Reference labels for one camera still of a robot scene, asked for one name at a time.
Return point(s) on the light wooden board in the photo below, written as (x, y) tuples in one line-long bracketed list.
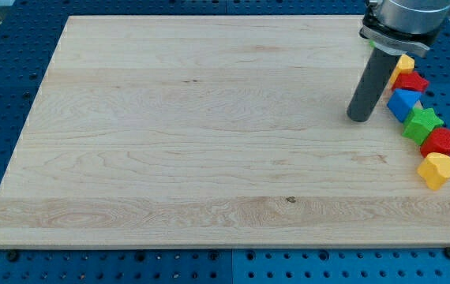
[(213, 132)]

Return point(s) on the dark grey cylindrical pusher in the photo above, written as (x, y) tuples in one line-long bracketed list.
[(374, 79)]

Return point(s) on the blue triangular block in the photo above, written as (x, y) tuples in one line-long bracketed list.
[(401, 102)]

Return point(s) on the green star block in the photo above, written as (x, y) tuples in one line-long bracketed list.
[(420, 123)]

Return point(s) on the red star block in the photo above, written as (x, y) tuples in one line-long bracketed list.
[(410, 81)]

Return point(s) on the yellow heart block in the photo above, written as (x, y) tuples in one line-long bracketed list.
[(435, 170)]

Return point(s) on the red cylinder block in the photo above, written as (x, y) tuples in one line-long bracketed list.
[(437, 141)]

